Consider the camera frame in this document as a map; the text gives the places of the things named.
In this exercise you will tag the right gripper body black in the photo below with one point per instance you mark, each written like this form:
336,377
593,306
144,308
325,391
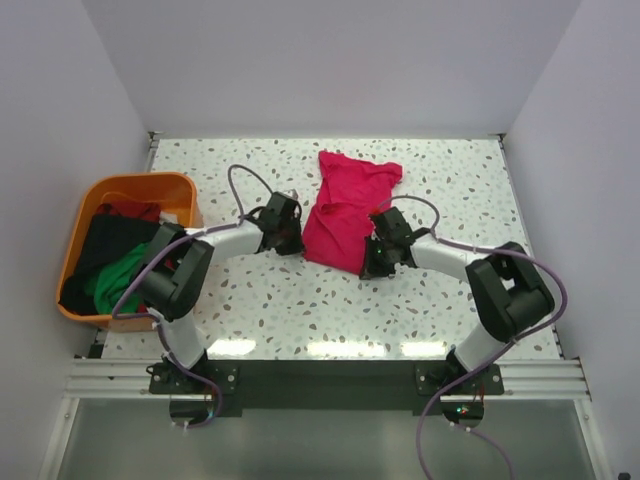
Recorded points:
372,262

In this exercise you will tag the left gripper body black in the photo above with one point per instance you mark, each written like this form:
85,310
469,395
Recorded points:
292,240

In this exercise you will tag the pink red t shirt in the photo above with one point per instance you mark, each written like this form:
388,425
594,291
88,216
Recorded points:
338,223

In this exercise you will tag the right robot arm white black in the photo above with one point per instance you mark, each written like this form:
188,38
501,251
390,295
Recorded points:
510,295

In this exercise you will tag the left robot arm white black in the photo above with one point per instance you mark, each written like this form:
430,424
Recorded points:
172,273

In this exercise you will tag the orange plastic bin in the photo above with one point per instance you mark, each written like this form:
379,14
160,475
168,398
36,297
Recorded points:
172,192

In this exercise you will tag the white cloth in bin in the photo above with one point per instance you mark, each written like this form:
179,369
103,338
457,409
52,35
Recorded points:
167,217

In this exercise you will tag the dark red t shirt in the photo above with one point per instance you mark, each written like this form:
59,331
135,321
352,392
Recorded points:
149,212

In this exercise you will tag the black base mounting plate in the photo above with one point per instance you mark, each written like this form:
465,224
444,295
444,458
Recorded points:
228,388

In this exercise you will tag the black t shirt in bin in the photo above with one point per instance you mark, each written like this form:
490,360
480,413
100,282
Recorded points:
115,240

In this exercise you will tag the green t shirt in bin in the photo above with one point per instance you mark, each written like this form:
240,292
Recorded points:
105,286

